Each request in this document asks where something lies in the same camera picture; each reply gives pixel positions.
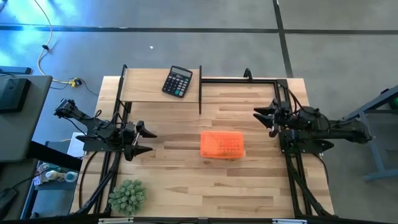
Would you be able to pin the black shelf post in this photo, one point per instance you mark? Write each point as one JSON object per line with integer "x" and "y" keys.
{"x": 122, "y": 81}
{"x": 200, "y": 93}

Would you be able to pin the orange translucent box lid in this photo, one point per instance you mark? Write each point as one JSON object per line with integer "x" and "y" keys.
{"x": 222, "y": 144}

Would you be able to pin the black metal table frame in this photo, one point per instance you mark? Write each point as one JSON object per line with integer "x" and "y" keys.
{"x": 281, "y": 90}

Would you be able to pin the black desk calculator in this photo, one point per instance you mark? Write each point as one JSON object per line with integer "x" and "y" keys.
{"x": 177, "y": 82}

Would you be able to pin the black clamp bracket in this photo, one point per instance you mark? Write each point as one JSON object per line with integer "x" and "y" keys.
{"x": 247, "y": 74}

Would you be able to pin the green artificial plant ball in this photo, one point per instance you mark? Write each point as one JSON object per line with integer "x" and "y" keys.
{"x": 127, "y": 197}

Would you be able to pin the grey desk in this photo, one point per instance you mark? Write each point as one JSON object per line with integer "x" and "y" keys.
{"x": 25, "y": 130}

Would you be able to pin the white bottle teal cap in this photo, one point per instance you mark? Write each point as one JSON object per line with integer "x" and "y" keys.
{"x": 57, "y": 175}

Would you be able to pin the white frame bracket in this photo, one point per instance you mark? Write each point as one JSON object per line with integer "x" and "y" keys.
{"x": 115, "y": 221}
{"x": 289, "y": 221}

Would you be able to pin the blue-grey metal stand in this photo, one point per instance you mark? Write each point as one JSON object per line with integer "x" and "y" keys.
{"x": 373, "y": 146}

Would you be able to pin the black box device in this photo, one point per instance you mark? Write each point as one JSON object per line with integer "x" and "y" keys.
{"x": 14, "y": 93}

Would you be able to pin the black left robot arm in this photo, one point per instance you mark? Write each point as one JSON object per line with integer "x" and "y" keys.
{"x": 93, "y": 124}

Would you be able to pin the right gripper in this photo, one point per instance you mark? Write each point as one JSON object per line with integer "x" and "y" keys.
{"x": 283, "y": 116}

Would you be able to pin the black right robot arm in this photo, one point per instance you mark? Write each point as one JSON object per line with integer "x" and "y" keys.
{"x": 351, "y": 132}

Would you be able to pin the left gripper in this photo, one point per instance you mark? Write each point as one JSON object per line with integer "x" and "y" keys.
{"x": 129, "y": 137}

